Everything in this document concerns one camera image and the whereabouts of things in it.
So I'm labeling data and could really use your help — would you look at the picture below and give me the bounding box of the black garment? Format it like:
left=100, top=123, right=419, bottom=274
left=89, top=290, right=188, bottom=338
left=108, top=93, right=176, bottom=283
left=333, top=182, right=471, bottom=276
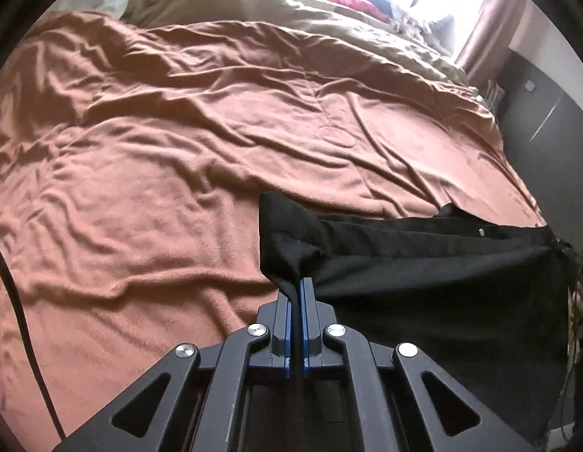
left=259, top=192, right=575, bottom=446

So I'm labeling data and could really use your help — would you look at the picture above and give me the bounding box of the rust brown bed blanket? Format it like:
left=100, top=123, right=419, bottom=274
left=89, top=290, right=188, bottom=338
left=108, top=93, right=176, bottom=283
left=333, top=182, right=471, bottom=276
left=0, top=12, right=544, bottom=451

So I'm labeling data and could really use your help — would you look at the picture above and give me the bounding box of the dark wardrobe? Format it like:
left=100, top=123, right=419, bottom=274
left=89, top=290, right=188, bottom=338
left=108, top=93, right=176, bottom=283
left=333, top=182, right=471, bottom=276
left=497, top=52, right=583, bottom=252

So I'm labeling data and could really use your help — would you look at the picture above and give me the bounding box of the pink curtain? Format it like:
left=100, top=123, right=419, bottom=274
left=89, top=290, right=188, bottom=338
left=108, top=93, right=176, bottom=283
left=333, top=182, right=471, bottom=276
left=456, top=0, right=527, bottom=89

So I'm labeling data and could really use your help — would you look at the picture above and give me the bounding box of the pink plush toy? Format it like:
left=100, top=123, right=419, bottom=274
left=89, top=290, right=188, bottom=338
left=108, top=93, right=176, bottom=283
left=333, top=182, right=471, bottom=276
left=326, top=0, right=389, bottom=23

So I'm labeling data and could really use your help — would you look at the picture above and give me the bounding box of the beige duvet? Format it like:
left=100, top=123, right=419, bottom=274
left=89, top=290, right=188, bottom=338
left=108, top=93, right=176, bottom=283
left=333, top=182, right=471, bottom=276
left=123, top=0, right=468, bottom=86

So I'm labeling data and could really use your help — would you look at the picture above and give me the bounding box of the black cable left camera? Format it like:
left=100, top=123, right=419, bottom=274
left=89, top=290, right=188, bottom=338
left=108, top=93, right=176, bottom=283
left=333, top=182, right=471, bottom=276
left=0, top=237, right=68, bottom=441

